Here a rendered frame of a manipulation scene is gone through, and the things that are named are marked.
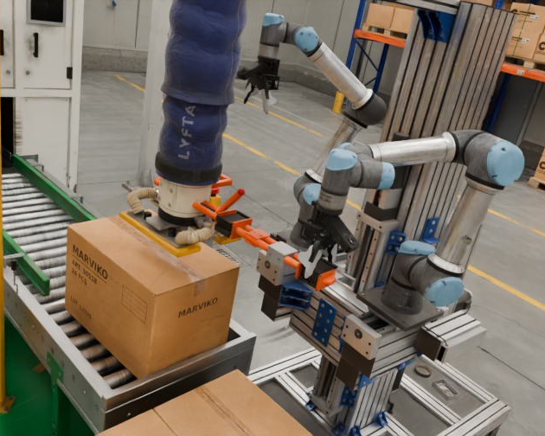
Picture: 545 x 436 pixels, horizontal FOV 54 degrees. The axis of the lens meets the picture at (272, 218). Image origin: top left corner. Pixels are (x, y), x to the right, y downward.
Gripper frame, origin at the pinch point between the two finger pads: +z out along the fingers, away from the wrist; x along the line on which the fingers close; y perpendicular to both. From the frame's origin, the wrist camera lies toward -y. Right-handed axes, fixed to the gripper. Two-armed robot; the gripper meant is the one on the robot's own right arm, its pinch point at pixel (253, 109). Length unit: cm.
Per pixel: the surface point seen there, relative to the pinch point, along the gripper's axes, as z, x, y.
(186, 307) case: 67, -24, -35
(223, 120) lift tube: -2.2, -23.1, -30.2
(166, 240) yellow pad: 38, -24, -47
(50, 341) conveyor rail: 96, 12, -71
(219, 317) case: 79, -21, -17
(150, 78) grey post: 46, 272, 98
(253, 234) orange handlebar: 26, -49, -32
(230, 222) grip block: 25, -42, -35
